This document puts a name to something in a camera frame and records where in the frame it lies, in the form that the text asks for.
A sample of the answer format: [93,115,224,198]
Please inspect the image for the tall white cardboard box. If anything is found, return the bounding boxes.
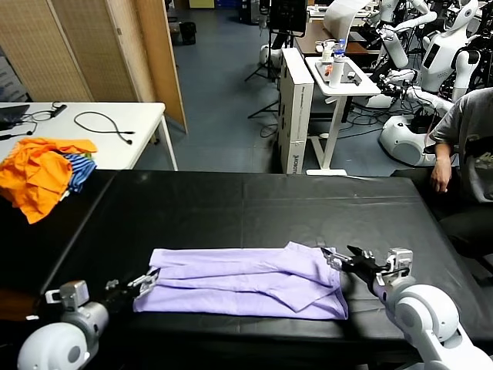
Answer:
[277,48,315,175]

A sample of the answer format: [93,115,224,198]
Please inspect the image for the white standing desk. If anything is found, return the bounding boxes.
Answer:
[304,55,382,177]

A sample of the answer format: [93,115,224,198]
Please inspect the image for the orange garment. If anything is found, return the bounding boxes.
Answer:
[0,137,98,226]

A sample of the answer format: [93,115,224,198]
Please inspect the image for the person hand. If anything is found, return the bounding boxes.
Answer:
[430,164,451,193]

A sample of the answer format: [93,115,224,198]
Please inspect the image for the black monitor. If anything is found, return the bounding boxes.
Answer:
[267,0,308,38]

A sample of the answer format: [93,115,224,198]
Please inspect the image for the white storage box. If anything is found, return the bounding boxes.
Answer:
[0,48,30,103]

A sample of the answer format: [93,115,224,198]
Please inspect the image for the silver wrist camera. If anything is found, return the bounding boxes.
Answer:
[375,248,414,288]
[45,280,90,311]

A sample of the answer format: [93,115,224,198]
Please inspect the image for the black loose cable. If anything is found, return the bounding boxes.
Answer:
[73,111,136,146]

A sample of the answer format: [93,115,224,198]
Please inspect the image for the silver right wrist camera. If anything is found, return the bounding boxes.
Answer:
[375,248,414,288]

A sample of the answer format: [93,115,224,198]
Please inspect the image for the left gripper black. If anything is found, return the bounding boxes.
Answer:
[98,267,163,314]

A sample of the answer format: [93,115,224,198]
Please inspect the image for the person forearm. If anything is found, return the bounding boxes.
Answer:
[434,141,456,170]

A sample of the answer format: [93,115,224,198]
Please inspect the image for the grey tray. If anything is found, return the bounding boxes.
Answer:
[314,61,363,86]

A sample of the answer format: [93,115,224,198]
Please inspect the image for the white bottle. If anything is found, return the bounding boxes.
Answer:
[327,55,344,89]

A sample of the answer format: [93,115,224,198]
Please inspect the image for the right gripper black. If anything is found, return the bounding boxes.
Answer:
[319,244,390,284]

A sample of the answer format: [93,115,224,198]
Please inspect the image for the black laptop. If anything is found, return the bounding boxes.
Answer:
[0,104,31,132]

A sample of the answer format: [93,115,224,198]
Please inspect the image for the black tripod stand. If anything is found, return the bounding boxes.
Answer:
[245,30,283,120]

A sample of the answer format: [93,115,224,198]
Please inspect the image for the black trash bin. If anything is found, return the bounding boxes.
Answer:
[179,22,197,46]

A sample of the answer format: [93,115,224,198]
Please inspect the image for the black person trousers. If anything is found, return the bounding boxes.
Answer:
[389,168,493,260]

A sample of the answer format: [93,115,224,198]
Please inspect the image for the seated person in grey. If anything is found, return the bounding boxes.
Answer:
[429,87,493,204]

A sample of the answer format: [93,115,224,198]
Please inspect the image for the brown wooden desk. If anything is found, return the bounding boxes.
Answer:
[294,18,381,59]

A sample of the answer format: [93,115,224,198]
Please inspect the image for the white curved plastic shell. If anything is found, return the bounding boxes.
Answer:
[322,0,373,38]

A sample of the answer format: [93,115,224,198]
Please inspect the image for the wooden folding screen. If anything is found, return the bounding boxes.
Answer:
[0,0,189,136]

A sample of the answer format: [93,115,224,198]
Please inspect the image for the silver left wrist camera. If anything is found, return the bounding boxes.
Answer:
[45,280,90,311]

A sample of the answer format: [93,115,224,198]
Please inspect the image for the black cable with adapter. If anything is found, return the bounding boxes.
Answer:
[22,102,68,136]

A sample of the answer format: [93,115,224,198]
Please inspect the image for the blue striped garment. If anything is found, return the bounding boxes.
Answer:
[61,153,97,194]

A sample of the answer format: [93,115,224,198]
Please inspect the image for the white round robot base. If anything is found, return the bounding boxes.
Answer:
[377,114,440,167]

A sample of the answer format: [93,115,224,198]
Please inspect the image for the white humanoid robot black joints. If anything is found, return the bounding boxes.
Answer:
[364,0,485,116]

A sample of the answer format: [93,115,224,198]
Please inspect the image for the white table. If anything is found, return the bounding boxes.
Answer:
[0,102,179,173]

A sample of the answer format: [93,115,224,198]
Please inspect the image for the black plastic table cover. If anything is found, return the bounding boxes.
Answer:
[40,170,493,350]

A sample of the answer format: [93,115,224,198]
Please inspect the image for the lavender t-shirt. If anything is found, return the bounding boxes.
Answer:
[132,241,350,321]

